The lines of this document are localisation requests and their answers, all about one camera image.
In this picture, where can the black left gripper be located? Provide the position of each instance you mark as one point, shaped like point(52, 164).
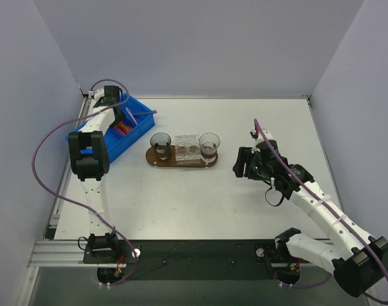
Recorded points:
point(118, 114)

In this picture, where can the brown wooden oval tray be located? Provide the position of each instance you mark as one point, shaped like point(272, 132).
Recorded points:
point(152, 159)

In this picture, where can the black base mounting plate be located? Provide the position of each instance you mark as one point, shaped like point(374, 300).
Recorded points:
point(224, 260)

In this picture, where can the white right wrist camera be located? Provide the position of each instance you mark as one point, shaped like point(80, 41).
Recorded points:
point(260, 136)

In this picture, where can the pink toothpaste tube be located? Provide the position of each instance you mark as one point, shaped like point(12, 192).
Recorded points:
point(119, 131)

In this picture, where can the clear textured acrylic holder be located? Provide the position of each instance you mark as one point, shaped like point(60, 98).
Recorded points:
point(187, 147)

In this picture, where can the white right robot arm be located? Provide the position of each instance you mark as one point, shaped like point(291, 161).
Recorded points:
point(355, 258)

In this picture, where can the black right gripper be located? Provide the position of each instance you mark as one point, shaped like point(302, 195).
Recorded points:
point(240, 162)

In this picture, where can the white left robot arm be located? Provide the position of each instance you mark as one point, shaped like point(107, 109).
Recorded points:
point(90, 162)

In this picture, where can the orange toothpaste tube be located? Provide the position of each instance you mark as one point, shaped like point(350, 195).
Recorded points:
point(124, 127)

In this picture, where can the blue tinted glass cup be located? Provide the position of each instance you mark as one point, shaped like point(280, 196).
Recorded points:
point(161, 143)

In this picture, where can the clear glass cup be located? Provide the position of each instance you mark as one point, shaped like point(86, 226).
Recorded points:
point(209, 143)

